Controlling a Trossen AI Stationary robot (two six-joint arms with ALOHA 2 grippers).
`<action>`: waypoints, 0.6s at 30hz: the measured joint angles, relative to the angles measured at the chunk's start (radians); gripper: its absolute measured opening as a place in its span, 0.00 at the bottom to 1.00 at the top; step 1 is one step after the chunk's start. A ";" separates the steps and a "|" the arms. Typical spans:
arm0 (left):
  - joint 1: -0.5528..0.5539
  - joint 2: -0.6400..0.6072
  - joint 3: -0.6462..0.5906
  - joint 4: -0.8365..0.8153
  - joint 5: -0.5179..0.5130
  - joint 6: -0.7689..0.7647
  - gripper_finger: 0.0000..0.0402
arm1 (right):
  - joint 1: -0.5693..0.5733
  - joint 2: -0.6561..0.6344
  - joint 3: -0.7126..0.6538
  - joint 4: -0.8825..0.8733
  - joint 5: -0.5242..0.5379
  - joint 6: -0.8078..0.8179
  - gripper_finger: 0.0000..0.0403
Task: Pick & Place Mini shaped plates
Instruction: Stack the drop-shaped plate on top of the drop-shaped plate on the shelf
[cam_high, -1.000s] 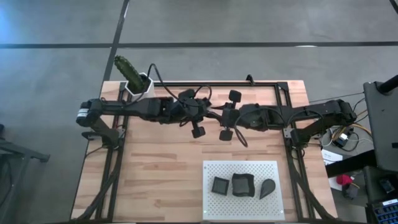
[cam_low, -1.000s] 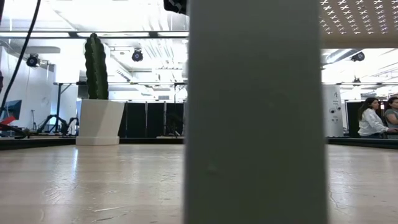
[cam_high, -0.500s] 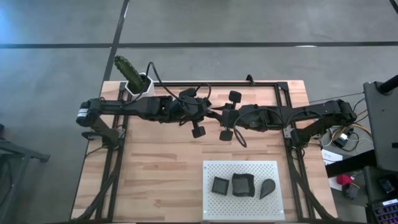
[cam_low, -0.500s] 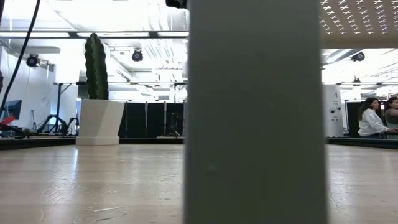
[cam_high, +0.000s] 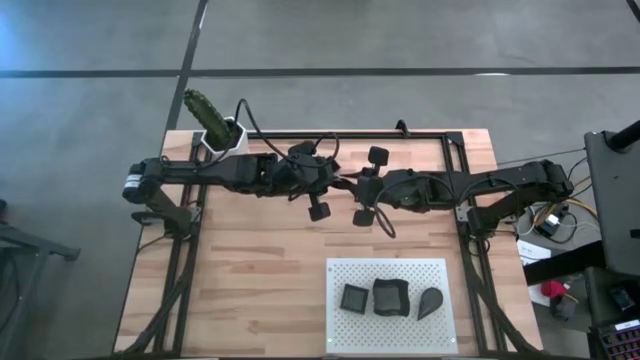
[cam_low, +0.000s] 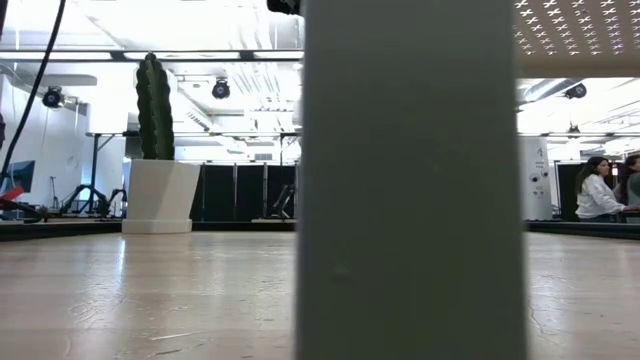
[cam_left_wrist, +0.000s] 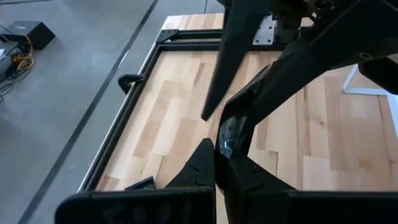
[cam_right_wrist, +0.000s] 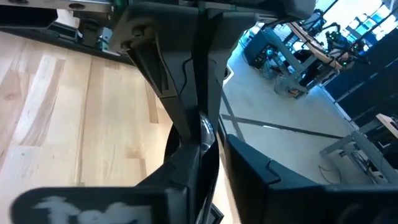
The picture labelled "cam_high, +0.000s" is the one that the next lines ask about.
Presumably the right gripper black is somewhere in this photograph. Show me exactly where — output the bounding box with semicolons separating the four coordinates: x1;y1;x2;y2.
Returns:
345;145;404;229

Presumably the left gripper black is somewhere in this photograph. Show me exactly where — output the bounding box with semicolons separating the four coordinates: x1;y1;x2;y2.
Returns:
272;140;350;223

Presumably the small black square plate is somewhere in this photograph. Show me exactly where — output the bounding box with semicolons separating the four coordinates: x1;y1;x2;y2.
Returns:
339;283;370;315

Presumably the black wavy square plate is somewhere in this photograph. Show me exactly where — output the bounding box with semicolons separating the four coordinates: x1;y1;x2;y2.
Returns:
371;277;412;318

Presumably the black teardrop mini plate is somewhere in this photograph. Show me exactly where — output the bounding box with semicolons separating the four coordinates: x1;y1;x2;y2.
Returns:
416;286;445;322

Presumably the white faceted plant pot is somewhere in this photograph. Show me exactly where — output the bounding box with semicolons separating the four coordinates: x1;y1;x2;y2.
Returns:
199;115;250;157

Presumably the tall green cactus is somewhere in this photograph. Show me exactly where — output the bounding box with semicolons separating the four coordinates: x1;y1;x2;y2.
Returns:
182;88;234;150

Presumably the white perforated raised tray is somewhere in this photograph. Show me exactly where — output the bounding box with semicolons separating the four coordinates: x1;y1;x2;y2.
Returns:
325;257;459;356

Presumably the white paper sheet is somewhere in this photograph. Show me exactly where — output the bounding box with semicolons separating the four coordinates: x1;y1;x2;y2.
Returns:
517;238;553;266
527;282;551;307

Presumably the small grey electronics box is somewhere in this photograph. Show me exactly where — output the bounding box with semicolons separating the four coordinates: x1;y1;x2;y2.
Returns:
538;213;562;235

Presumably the black floor beam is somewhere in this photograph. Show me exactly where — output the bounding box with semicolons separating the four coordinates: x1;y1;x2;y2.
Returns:
522;239;606;287

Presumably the small red object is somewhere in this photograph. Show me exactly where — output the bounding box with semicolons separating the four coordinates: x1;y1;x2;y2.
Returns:
539;279;569;300

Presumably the small grey object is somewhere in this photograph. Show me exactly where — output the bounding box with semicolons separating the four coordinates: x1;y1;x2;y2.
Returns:
552;297;577;321

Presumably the dark grey equipment cabinet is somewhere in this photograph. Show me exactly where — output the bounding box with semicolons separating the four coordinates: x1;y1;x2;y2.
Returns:
583;128;640;279

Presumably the black padded seat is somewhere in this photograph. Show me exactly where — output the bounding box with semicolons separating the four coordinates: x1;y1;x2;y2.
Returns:
583;266;640;326

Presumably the black round pole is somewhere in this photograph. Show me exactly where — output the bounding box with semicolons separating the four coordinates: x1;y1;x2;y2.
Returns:
606;118;640;153

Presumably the black metal stand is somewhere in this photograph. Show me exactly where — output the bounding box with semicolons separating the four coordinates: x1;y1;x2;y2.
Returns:
0;198;82;351

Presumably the box of coloured parts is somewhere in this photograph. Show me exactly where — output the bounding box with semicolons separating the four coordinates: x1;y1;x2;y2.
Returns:
588;318;640;360

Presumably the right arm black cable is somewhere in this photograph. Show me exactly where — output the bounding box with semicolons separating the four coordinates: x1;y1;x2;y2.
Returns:
372;173;459;240

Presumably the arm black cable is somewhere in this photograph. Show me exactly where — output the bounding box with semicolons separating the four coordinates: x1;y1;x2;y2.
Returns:
372;173;459;240
212;97;342;169

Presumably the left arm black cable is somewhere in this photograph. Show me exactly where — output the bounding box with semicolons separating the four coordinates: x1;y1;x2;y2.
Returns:
212;97;342;169

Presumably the yellow cable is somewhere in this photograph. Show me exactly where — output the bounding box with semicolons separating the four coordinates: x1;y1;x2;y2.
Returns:
564;175;600;219

